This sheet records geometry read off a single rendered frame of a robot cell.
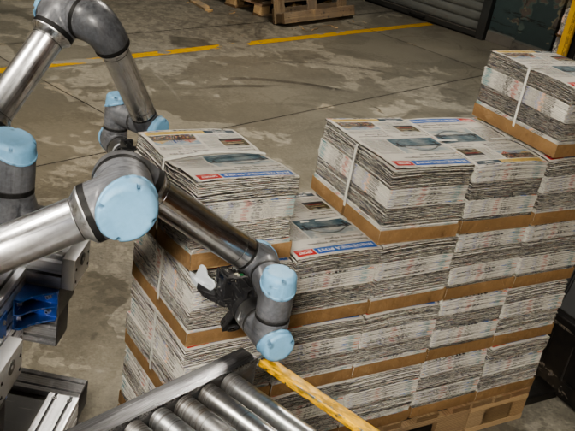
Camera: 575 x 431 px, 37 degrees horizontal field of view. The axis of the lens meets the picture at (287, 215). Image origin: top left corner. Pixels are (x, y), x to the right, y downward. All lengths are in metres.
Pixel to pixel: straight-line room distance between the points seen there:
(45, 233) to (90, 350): 1.67
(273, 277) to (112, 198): 0.39
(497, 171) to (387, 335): 0.59
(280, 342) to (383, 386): 1.00
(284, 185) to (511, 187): 0.82
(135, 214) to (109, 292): 2.03
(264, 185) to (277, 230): 0.14
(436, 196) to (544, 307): 0.78
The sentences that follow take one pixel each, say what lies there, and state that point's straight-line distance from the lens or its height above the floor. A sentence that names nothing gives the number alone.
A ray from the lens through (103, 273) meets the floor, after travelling 3.75.
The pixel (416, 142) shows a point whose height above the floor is 1.07.
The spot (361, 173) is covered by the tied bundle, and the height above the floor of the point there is 0.99.
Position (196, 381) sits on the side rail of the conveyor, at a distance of 1.83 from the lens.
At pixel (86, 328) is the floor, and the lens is 3.39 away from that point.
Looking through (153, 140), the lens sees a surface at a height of 1.06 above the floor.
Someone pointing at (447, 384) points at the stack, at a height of 0.26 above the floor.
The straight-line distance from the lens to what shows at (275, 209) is 2.16.
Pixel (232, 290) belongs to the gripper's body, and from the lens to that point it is 1.98.
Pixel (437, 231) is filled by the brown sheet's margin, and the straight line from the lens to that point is 2.55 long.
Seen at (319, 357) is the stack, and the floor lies 0.48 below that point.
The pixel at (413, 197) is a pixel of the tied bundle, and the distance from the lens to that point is 2.44.
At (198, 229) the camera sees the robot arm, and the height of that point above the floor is 1.07.
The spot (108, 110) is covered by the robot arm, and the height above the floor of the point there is 0.98.
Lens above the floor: 1.89
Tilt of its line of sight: 25 degrees down
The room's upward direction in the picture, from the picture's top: 11 degrees clockwise
